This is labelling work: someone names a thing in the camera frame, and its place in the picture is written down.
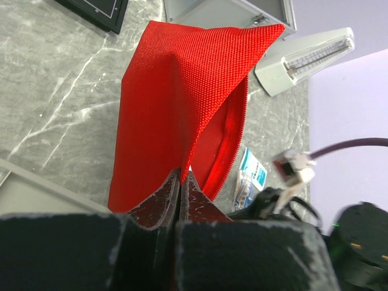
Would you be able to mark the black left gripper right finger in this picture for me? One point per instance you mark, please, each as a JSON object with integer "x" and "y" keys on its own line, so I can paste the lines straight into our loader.
{"x": 212, "y": 252}

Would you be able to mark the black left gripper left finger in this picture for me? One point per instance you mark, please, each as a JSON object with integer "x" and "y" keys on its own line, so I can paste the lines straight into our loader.
{"x": 93, "y": 251}

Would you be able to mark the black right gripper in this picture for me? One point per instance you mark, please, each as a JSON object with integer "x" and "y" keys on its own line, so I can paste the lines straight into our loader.
{"x": 262, "y": 207}

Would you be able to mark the red fabric zipper pouch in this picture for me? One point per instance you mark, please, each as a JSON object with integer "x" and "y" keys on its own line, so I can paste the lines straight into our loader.
{"x": 183, "y": 106}

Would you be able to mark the clear bag of swabs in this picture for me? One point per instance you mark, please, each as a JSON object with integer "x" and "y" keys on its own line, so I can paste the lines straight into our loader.
{"x": 244, "y": 194}

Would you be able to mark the teal alcohol wipe packet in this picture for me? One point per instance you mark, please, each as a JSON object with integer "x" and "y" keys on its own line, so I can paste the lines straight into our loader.
{"x": 254, "y": 169}

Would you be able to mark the grey divided plastic tray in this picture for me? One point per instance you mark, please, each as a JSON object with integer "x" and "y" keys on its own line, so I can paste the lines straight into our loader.
{"x": 25, "y": 192}

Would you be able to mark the white metronome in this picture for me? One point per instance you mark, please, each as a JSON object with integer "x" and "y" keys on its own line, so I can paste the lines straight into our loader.
{"x": 287, "y": 63}

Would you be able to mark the grey metal first-aid case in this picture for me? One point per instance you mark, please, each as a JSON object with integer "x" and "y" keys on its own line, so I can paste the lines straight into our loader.
{"x": 232, "y": 13}

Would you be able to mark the black and white chessboard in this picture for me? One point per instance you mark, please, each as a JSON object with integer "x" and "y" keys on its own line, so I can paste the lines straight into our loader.
{"x": 108, "y": 15}

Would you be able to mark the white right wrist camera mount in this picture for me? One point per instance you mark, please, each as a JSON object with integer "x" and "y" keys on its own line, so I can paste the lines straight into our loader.
{"x": 295, "y": 170}

